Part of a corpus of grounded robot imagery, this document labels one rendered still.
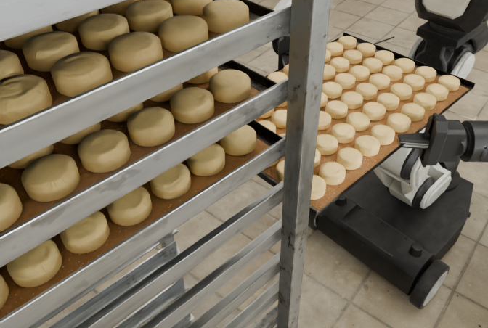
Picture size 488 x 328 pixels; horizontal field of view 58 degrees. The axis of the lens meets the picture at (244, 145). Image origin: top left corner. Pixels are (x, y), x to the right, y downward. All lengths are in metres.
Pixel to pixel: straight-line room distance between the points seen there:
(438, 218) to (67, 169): 1.75
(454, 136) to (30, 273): 0.81
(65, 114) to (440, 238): 1.75
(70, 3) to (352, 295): 1.72
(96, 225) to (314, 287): 1.48
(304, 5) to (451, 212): 1.69
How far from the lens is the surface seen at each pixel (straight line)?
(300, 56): 0.50
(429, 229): 1.99
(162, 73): 0.40
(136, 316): 1.41
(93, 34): 0.48
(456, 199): 2.15
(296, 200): 0.64
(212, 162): 0.56
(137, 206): 0.52
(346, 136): 0.96
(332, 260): 2.00
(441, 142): 1.00
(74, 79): 0.41
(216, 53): 0.43
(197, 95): 0.52
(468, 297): 2.06
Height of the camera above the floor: 1.62
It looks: 40 degrees down
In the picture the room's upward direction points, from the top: 2 degrees counter-clockwise
